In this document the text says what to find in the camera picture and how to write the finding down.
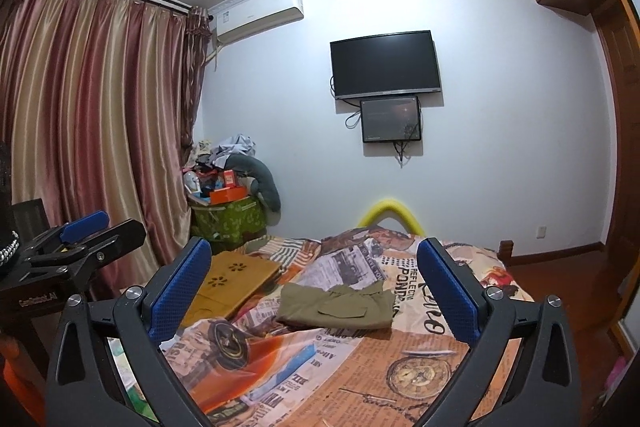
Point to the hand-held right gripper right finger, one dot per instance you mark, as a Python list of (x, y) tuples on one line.
[(450, 292)]

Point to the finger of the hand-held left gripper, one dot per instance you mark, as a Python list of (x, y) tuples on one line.
[(122, 237), (85, 224)]

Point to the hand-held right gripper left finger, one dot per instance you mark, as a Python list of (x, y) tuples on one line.
[(180, 289)]

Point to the khaki pants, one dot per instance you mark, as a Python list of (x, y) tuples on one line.
[(340, 307)]

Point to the wooden board with flower cutouts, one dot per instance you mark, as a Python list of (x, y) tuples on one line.
[(235, 279)]

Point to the green patterned storage box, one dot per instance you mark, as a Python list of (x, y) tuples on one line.
[(230, 222)]

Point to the pink striped curtain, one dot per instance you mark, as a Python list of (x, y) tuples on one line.
[(90, 132)]

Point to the yellow foam tube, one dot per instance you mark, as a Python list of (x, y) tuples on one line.
[(392, 207)]

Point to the orange cardboard box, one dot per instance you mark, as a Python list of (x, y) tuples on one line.
[(230, 195)]

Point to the bed with printed bedspread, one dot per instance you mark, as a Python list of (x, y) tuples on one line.
[(350, 357)]

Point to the pile of clothes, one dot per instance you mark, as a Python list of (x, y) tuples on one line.
[(227, 149)]

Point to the white air conditioner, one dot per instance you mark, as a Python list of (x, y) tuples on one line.
[(257, 14)]

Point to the wooden bed post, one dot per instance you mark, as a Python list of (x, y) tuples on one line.
[(506, 252)]

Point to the small black wall monitor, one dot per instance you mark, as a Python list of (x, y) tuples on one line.
[(390, 119)]

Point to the large black wall television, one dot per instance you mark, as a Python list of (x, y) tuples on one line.
[(385, 64)]

